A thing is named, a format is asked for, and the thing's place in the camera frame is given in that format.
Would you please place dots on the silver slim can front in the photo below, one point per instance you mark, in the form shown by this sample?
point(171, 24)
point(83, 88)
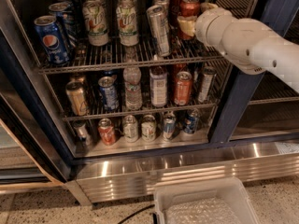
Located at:
point(159, 28)

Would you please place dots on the silver slim can middle shelf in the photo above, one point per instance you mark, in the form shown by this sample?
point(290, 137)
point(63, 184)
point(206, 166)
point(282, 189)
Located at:
point(206, 82)

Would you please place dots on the red can bottom shelf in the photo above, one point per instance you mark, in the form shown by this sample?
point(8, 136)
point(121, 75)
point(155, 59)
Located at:
point(106, 131)

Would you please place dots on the white can bottom shelf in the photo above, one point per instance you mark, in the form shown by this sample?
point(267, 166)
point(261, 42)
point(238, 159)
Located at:
point(130, 128)

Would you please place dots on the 7up can left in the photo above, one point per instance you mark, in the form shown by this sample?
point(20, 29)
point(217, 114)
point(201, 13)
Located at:
point(95, 23)

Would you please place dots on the blue can second row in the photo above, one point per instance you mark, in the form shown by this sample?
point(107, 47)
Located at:
point(63, 11)

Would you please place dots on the blue pepsi can bottom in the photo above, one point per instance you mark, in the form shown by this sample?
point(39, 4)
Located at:
point(191, 121)

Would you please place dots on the wire shelf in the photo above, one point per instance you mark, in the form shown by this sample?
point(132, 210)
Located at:
point(222, 69)
point(111, 56)

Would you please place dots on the red can middle shelf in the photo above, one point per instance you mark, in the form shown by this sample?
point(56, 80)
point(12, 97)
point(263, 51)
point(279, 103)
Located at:
point(183, 87)

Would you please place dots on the top wire shelf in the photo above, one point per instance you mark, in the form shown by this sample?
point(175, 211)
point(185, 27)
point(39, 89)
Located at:
point(111, 56)

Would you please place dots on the open fridge door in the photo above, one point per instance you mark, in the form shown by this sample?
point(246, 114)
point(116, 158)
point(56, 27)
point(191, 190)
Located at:
point(30, 157)

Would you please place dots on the clear water bottle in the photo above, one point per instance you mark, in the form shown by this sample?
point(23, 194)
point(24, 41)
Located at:
point(132, 77)

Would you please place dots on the blue silver can bottom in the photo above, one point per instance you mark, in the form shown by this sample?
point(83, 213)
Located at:
point(169, 125)

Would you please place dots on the blue pepsi can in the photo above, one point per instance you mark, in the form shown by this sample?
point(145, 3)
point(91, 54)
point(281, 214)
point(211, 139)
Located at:
point(51, 35)
point(191, 121)

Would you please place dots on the white plastic bin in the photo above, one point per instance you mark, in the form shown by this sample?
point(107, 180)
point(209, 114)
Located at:
point(218, 201)

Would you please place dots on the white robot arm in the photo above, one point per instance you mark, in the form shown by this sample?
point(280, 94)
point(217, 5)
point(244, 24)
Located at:
point(250, 45)

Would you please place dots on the gold can middle shelf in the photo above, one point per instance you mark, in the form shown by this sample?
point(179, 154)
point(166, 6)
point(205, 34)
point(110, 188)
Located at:
point(77, 97)

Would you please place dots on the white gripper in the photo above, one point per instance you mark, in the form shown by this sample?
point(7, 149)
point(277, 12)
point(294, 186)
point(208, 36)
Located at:
point(203, 27)

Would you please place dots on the silver slim can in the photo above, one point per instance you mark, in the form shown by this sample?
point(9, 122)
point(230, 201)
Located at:
point(159, 28)
point(163, 3)

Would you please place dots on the middle wire shelf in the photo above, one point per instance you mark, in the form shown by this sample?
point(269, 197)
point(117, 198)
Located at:
point(222, 69)

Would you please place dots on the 7up can right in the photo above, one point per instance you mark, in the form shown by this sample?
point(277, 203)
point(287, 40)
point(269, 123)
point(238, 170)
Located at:
point(127, 23)

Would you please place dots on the silver slim can behind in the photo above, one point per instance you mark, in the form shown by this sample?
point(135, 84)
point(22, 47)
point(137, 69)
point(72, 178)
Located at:
point(163, 3)

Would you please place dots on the blue can middle shelf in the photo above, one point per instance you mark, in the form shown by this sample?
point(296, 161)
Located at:
point(109, 94)

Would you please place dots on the white green can bottom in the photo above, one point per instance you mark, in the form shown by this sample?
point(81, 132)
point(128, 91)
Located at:
point(148, 128)

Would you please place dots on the red coke can top shelf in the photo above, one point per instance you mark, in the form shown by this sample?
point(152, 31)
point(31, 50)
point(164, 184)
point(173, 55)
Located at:
point(188, 8)

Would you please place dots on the silver can bottom left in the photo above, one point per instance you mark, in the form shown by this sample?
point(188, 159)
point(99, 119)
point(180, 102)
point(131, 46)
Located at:
point(82, 132)

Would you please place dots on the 7up can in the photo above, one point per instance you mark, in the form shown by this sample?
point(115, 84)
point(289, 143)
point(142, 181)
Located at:
point(127, 23)
point(95, 23)

